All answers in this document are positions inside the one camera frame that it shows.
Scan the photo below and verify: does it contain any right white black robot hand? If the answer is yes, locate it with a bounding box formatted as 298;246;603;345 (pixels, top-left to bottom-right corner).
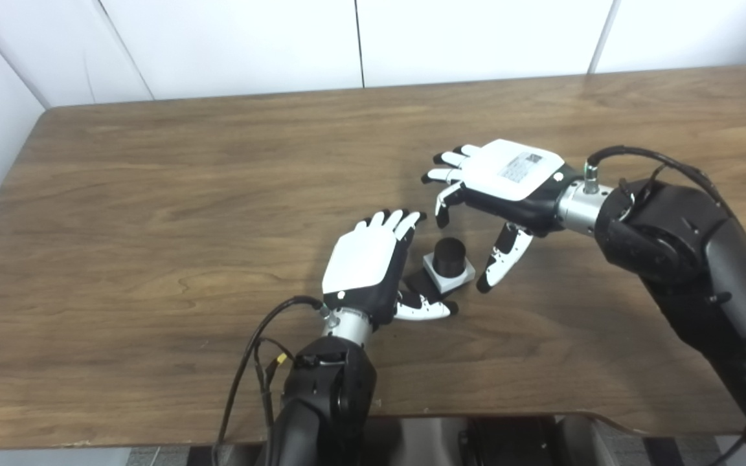
421;139;584;294

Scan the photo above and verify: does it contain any white square piece with hole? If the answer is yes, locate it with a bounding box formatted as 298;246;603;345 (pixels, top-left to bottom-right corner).
422;252;477;291

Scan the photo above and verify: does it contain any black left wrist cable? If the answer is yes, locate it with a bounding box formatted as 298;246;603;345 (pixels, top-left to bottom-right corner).
211;295;338;466

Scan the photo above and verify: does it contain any black peg with square base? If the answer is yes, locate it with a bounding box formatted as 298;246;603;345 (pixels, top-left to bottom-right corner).
402;237;471;305

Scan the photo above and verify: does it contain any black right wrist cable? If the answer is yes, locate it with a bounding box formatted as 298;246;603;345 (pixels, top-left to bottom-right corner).
583;146;736;221

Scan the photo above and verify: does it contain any dark robot torso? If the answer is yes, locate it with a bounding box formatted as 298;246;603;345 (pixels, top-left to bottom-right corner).
127;414;746;466

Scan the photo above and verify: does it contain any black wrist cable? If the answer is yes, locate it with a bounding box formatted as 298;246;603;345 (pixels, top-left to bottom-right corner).
583;146;736;221
211;295;338;466

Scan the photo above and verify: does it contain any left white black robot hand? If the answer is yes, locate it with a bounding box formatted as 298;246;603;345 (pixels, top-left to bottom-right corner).
321;209;459;327

